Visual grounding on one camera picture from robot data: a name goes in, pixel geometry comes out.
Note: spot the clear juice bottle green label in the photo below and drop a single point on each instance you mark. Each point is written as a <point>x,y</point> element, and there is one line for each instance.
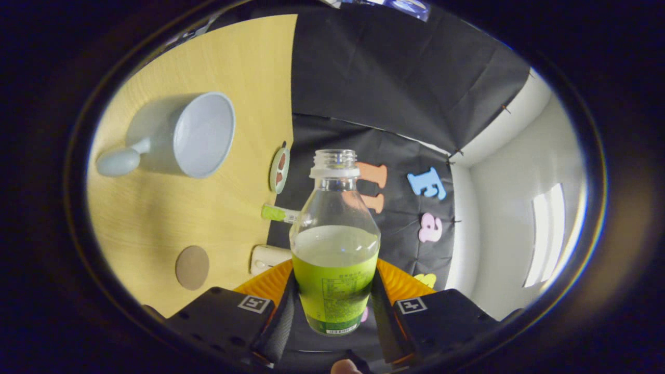
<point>335,291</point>

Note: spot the ceiling light panel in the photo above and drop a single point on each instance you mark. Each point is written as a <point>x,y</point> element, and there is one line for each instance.
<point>544,234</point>

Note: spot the capped bottle white green label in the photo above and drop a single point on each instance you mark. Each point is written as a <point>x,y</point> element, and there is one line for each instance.
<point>275,213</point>

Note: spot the white toaster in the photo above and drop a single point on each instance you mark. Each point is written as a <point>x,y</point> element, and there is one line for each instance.
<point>267,257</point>

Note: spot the black backdrop cloth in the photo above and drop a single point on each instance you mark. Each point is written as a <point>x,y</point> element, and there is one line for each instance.
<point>389,78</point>

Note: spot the pale grey cup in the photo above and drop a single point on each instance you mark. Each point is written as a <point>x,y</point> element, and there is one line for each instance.
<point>202,135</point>

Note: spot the wooden table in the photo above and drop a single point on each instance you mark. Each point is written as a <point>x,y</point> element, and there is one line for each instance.
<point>156,218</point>

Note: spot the pale green plate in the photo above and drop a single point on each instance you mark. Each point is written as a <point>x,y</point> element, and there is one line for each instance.
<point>274,186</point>

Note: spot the round brown coaster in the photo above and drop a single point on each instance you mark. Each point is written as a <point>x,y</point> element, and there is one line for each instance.
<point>192,267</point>

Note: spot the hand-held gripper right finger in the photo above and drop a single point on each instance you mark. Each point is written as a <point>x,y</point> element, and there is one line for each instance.
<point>383,322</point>

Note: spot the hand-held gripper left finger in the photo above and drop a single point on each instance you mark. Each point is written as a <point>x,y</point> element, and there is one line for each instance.
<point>283,324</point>

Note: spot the brown food piece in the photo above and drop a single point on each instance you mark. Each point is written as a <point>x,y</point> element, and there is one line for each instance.
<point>280,176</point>
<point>282,161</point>

